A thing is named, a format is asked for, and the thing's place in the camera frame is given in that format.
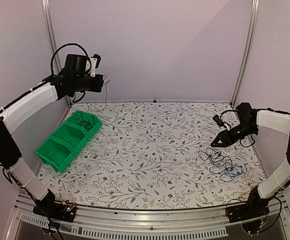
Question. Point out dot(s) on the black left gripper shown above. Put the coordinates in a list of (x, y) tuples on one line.
[(97, 87)]

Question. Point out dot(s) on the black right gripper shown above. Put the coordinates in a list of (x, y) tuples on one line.
[(225, 136)]

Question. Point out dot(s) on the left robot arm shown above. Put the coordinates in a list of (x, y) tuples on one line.
[(78, 75)]

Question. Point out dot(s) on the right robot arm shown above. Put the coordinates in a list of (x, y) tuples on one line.
[(251, 121)]

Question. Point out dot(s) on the green plastic bin far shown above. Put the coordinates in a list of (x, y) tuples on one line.
[(87, 122)]

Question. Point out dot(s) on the green plastic bin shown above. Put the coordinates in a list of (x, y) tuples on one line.
[(55, 153), (72, 136), (87, 122)]

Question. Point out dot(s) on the green plastic bin middle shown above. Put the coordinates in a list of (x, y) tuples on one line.
[(72, 136)]

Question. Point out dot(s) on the green plastic bin near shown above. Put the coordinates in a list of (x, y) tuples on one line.
[(55, 153)]

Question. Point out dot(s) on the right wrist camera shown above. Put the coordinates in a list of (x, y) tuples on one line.
[(221, 123)]

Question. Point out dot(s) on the aluminium frame rear bottom rail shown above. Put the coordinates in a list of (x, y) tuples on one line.
[(151, 101)]

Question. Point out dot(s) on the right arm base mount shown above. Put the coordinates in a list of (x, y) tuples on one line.
[(252, 219)]

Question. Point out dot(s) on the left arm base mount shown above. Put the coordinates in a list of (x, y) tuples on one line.
[(63, 211)]

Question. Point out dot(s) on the aluminium front rail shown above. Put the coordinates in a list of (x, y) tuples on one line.
[(96, 223)]

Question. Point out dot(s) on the aluminium frame right rear post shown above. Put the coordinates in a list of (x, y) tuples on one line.
[(247, 49)]

